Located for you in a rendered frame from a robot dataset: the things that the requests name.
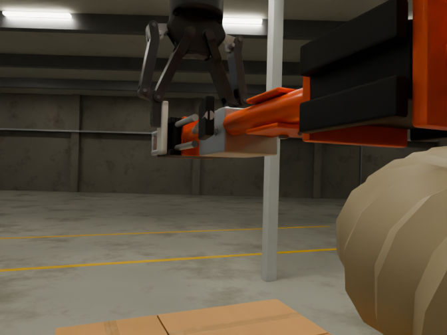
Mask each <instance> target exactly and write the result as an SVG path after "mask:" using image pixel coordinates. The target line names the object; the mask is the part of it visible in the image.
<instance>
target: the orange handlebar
mask: <svg viewBox="0 0 447 335"><path fill-rule="evenodd" d="M444 57H445V62H446V68H447V44H446V50H445V55H444ZM246 102H247V103H248V104H255V105H253V106H250V107H247V108H244V109H242V110H238V111H236V112H233V113H231V114H228V115H227V116H226V117H225V118H224V121H223V126H224V128H225V130H226V131H227V132H228V133H229V134H231V135H240V134H245V133H246V134H253V135H263V136H266V137H268V138H273V137H278V138H279V139H288V138H289V137H292V138H303V133H301V132H300V131H299V106H300V103H302V102H303V89H302V88H301V89H299V90H297V89H291V88H282V87H277V88H274V89H272V90H269V91H267V92H264V93H261V94H258V95H257V96H254V97H251V98H248V99H247V100H246ZM193 127H194V126H193ZM193 127H191V128H188V129H186V130H185V131H184V133H183V135H182V137H183V139H184V141H185V143H186V142H191V141H197V142H198V143H199V142H200V140H199V139H198V133H197V134H193V133H192V128H193Z"/></svg>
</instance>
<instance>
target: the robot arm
mask: <svg viewBox="0 0 447 335"><path fill-rule="evenodd" d="M223 17H224V0H169V19H168V22H167V23H157V22H156V21H153V20H152V21H150V22H149V24H148V26H147V27H146V29H145V32H146V41H147V45H146V52H145V55H144V61H143V65H142V70H141V74H140V80H139V84H138V90H137V96H138V97H139V98H143V99H145V100H147V101H149V103H150V125H151V127H152V128H157V147H156V153H157V155H164V154H167V139H168V101H162V99H163V97H164V95H165V93H166V91H167V89H168V87H169V85H170V83H171V81H172V79H173V77H174V74H175V72H176V70H177V68H178V66H179V64H180V62H181V60H182V58H183V57H184V58H192V57H194V58H196V59H198V60H203V61H204V63H205V65H206V67H207V68H208V70H209V72H210V75H211V78H212V80H213V83H214V86H215V88H216V91H217V94H218V96H219V99H220V102H221V104H222V107H223V108H224V107H230V108H237V107H240V106H243V105H246V104H247V102H246V100H247V99H248V97H247V88H246V83H245V74H244V69H243V60H242V54H241V51H242V46H243V37H242V36H237V37H233V36H230V35H227V34H226V33H225V31H224V27H223ZM164 33H166V34H167V35H168V37H169V39H170V40H171V42H172V44H173V45H174V50H173V51H172V54H171V55H170V58H169V61H168V63H167V65H166V67H165V69H164V71H163V73H162V75H161V77H160V79H159V81H158V83H157V85H156V87H155V89H154V91H153V90H150V85H151V82H152V76H153V72H154V66H155V63H156V57H157V53H158V47H159V43H160V41H161V40H162V38H163V37H164ZM221 43H223V44H224V45H225V51H227V61H228V67H229V76H230V81H231V86H230V84H229V81H228V79H227V75H226V73H225V70H224V67H223V64H222V57H221V54H220V52H219V49H218V47H219V46H220V45H221ZM219 109H221V108H219ZM219 109H218V110H219Z"/></svg>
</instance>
